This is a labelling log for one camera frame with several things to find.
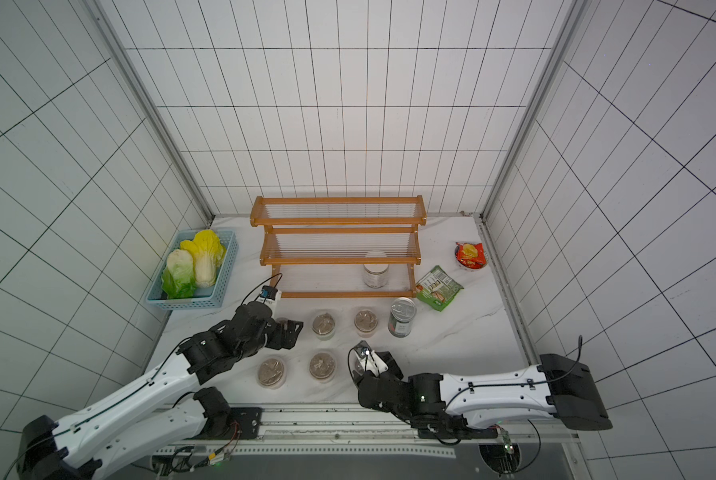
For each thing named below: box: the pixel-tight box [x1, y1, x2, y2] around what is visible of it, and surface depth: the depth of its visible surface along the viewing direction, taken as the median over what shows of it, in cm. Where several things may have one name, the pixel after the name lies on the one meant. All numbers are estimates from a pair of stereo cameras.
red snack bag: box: [455, 242, 486, 269], surface depth 102 cm
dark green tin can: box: [388, 297, 417, 338], surface depth 83 cm
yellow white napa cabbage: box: [180, 229, 226, 288], surface depth 102 cm
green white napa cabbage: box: [162, 249, 197, 299], surface depth 94 cm
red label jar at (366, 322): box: [354, 308, 379, 338], surface depth 87 cm
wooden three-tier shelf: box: [250, 195, 427, 299], surface depth 102 cm
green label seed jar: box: [312, 312, 335, 341], surface depth 86 cm
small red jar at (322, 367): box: [309, 352, 336, 383], surface depth 78 cm
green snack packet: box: [416, 265, 464, 312], surface depth 99 cm
